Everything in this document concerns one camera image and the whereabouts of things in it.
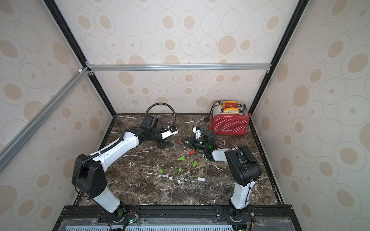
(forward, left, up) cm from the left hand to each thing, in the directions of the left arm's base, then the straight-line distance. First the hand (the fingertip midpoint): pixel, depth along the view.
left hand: (173, 138), depth 83 cm
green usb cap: (-13, +8, -18) cm, 23 cm away
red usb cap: (+9, -3, -18) cm, 20 cm away
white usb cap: (-17, +2, -17) cm, 25 cm away
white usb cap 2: (-19, -3, -18) cm, 26 cm away
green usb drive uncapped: (-8, -13, -17) cm, 23 cm away
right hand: (-1, -3, -5) cm, 6 cm away
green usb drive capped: (-4, -4, -18) cm, 19 cm away
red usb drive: (+1, -11, -17) cm, 21 cm away
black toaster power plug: (+28, -23, -15) cm, 39 cm away
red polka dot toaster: (+17, -36, -1) cm, 40 cm away
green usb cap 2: (-12, -4, -18) cm, 21 cm away
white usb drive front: (-18, -17, -17) cm, 30 cm away
